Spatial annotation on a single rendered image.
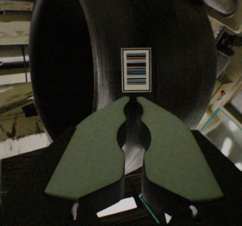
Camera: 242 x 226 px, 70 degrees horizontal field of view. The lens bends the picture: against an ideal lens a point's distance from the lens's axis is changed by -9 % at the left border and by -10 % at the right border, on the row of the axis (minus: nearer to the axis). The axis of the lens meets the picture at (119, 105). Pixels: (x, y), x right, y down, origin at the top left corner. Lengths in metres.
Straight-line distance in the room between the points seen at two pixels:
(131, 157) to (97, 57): 0.17
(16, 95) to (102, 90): 0.71
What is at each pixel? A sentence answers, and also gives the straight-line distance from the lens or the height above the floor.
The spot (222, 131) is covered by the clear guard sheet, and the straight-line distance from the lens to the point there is 0.97.
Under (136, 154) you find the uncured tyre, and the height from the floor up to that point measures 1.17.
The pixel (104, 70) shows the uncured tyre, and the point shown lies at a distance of 0.28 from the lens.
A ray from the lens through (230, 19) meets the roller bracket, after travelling 0.56.
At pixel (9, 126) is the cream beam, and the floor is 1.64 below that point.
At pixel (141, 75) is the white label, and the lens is 0.26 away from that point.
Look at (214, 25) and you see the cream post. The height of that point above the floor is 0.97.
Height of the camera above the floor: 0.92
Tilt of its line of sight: 37 degrees up
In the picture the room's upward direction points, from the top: 156 degrees counter-clockwise
